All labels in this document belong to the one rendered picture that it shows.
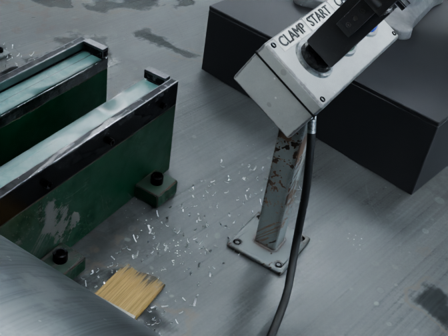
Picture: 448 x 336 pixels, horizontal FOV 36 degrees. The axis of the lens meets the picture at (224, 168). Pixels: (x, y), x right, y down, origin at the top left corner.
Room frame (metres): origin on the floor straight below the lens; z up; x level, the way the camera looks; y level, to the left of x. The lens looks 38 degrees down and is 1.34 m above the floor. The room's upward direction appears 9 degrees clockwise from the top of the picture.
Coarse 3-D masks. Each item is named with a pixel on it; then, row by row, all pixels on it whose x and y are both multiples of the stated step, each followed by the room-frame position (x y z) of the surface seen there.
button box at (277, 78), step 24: (336, 0) 0.60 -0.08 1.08; (312, 24) 0.55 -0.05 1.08; (384, 24) 0.62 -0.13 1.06; (264, 48) 0.50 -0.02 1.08; (288, 48) 0.51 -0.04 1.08; (360, 48) 0.56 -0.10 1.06; (384, 48) 0.59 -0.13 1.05; (240, 72) 0.50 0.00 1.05; (264, 72) 0.49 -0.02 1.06; (288, 72) 0.48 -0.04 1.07; (312, 72) 0.50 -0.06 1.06; (336, 72) 0.52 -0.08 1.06; (360, 72) 0.54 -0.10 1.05; (264, 96) 0.49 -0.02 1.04; (288, 96) 0.48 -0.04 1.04; (312, 96) 0.47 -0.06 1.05; (336, 96) 0.49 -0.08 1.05; (288, 120) 0.48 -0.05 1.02
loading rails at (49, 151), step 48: (96, 48) 0.71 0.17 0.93; (0, 96) 0.60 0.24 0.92; (48, 96) 0.63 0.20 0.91; (96, 96) 0.70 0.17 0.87; (144, 96) 0.63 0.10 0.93; (0, 144) 0.56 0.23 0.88; (48, 144) 0.53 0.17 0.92; (96, 144) 0.55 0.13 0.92; (144, 144) 0.62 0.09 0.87; (0, 192) 0.44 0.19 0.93; (48, 192) 0.48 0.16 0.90; (96, 192) 0.55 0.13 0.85; (144, 192) 0.60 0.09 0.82; (48, 240) 0.48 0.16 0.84
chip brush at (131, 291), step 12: (120, 276) 0.48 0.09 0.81; (132, 276) 0.48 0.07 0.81; (144, 276) 0.48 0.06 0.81; (108, 288) 0.46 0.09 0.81; (120, 288) 0.46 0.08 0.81; (132, 288) 0.46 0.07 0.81; (144, 288) 0.47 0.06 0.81; (156, 288) 0.47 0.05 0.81; (108, 300) 0.44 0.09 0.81; (120, 300) 0.45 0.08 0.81; (132, 300) 0.45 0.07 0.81; (144, 300) 0.45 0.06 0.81; (132, 312) 0.43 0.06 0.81
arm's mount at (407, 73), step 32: (224, 0) 0.95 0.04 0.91; (256, 0) 0.96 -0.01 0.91; (288, 0) 0.98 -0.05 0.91; (224, 32) 0.90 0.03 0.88; (256, 32) 0.87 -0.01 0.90; (416, 32) 0.93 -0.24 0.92; (224, 64) 0.90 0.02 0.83; (384, 64) 0.82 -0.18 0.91; (416, 64) 0.83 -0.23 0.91; (352, 96) 0.77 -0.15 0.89; (384, 96) 0.74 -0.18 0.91; (416, 96) 0.75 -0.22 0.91; (320, 128) 0.79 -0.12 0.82; (352, 128) 0.76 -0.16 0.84; (384, 128) 0.73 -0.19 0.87; (416, 128) 0.71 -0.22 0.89; (384, 160) 0.73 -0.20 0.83; (416, 160) 0.70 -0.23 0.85
